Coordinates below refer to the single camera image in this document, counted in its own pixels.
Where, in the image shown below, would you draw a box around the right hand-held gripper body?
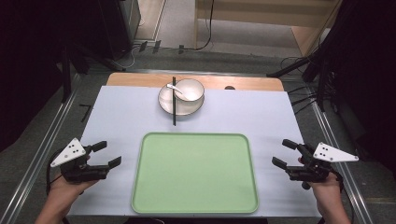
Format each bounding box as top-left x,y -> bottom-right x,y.
285,142 -> 360,191

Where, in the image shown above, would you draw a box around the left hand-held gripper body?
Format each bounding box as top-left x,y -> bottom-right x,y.
50,137 -> 110,183

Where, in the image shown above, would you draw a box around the person's right hand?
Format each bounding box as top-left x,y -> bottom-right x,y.
297,156 -> 344,202

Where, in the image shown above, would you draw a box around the person's left hand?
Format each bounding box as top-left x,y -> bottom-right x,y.
48,155 -> 101,203

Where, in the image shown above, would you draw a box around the white table mat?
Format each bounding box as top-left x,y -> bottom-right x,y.
67,85 -> 321,218

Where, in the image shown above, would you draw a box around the black metal stand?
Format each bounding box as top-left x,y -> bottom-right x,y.
266,43 -> 339,113
59,41 -> 127,105

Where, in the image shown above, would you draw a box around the black chopsticks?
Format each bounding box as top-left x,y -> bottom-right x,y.
172,76 -> 177,127

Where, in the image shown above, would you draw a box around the wooden table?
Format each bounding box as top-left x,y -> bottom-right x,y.
106,72 -> 285,92

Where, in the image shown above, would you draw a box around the green tray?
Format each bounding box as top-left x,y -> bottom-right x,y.
130,132 -> 260,216

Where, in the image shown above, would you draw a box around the white plate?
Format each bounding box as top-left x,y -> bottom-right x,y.
157,83 -> 205,117

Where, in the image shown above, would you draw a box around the white spoon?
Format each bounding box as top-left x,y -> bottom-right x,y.
166,83 -> 191,102

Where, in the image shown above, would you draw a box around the white bowl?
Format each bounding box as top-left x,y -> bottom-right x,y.
173,77 -> 205,104

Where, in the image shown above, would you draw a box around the black cabinet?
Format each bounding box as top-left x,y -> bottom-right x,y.
99,0 -> 142,62

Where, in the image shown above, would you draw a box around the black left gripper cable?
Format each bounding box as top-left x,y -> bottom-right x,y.
46,148 -> 68,195

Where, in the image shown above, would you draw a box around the metal floor rail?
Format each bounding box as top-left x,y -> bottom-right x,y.
0,74 -> 82,224
306,88 -> 375,224

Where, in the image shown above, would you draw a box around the black floor cables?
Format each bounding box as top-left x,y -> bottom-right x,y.
279,55 -> 321,116

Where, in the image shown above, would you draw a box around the white floor cable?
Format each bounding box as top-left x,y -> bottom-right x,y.
112,45 -> 139,70

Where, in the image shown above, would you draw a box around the wooden furniture frame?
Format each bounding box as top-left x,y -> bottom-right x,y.
193,0 -> 344,58

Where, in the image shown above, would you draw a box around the black hanging cable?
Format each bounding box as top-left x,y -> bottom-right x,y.
178,0 -> 216,52

